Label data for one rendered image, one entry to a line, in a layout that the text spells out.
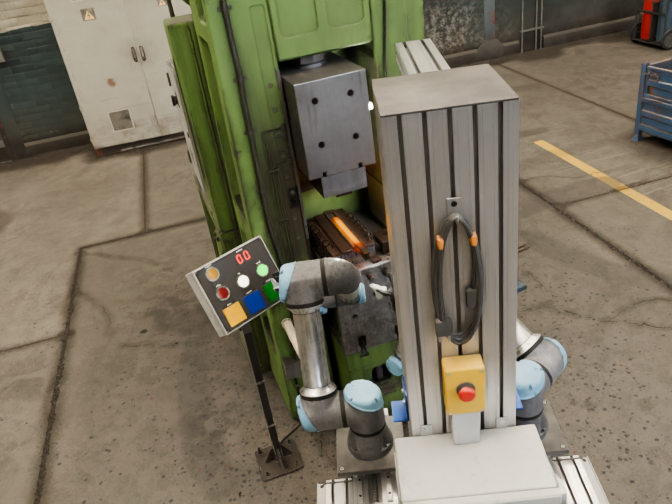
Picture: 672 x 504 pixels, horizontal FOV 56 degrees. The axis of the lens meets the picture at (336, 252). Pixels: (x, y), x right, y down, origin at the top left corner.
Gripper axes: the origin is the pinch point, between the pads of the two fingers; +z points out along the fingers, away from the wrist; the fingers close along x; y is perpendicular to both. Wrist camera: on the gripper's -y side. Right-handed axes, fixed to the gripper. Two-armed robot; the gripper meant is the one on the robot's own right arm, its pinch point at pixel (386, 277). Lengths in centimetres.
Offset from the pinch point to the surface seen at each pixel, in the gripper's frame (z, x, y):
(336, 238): 44.5, -5.7, 1.0
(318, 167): 31, -13, -41
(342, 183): 30.7, -3.4, -31.5
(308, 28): 46, -4, -93
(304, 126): 31, -16, -60
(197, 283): 12, -72, -16
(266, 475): 15, -66, 98
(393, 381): 30, 9, 83
